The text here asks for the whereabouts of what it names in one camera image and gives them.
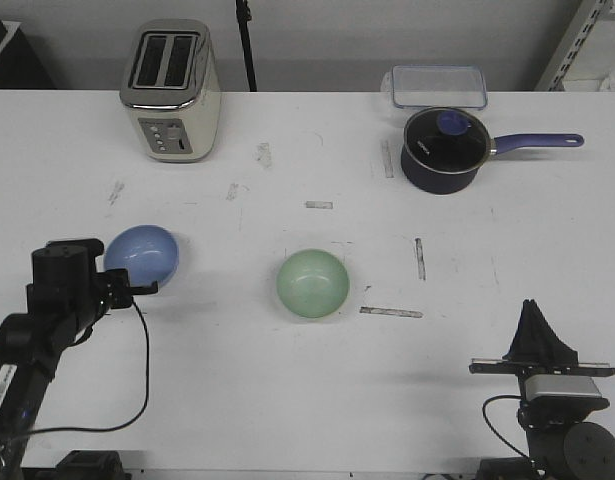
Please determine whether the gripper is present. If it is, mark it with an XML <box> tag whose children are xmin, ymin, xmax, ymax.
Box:
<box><xmin>94</xmin><ymin>268</ymin><xmax>159</xmax><ymax>315</ymax></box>
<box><xmin>469</xmin><ymin>299</ymin><xmax>615</xmax><ymax>378</ymax></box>

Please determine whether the blue bowl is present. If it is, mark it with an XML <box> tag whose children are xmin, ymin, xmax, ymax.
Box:
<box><xmin>103</xmin><ymin>224</ymin><xmax>180</xmax><ymax>292</ymax></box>

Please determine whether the green bowl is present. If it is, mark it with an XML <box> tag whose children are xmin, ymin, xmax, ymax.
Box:
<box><xmin>276</xmin><ymin>249</ymin><xmax>350</xmax><ymax>319</ymax></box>

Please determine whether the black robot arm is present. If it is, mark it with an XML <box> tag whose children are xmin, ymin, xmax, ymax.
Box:
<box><xmin>469</xmin><ymin>299</ymin><xmax>615</xmax><ymax>479</ymax></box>
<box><xmin>0</xmin><ymin>239</ymin><xmax>158</xmax><ymax>479</ymax></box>

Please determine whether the dark blue saucepan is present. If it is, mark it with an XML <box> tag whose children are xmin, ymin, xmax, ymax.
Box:
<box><xmin>401</xmin><ymin>129</ymin><xmax>584</xmax><ymax>195</ymax></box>

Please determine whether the cream two-slot toaster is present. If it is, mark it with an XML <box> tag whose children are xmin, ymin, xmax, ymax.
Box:
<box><xmin>119</xmin><ymin>19</ymin><xmax>222</xmax><ymax>163</ymax></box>

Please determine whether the glass pot lid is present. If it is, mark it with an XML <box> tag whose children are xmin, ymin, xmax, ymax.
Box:
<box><xmin>404</xmin><ymin>108</ymin><xmax>491</xmax><ymax>173</ymax></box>

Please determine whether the clear plastic food container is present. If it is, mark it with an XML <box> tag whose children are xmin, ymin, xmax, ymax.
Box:
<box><xmin>380</xmin><ymin>65</ymin><xmax>488</xmax><ymax>110</ymax></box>

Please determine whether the black tripod pole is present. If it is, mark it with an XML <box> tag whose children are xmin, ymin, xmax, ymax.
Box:
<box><xmin>235</xmin><ymin>0</ymin><xmax>258</xmax><ymax>92</ymax></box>

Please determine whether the white slotted metal rack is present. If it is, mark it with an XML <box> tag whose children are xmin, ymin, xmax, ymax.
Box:
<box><xmin>534</xmin><ymin>1</ymin><xmax>615</xmax><ymax>92</ymax></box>

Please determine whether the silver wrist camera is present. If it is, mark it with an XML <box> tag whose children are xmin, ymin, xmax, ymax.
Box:
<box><xmin>523</xmin><ymin>374</ymin><xmax>602</xmax><ymax>402</ymax></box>

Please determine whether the right black cable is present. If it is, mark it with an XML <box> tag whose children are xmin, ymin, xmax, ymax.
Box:
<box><xmin>481</xmin><ymin>394</ymin><xmax>533</xmax><ymax>461</ymax></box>

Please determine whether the black cable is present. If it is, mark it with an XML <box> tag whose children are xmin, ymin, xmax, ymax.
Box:
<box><xmin>481</xmin><ymin>394</ymin><xmax>533</xmax><ymax>461</ymax></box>
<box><xmin>16</xmin><ymin>298</ymin><xmax>151</xmax><ymax>439</ymax></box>

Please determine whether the left black cable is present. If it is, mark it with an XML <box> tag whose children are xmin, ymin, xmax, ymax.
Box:
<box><xmin>16</xmin><ymin>298</ymin><xmax>151</xmax><ymax>439</ymax></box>

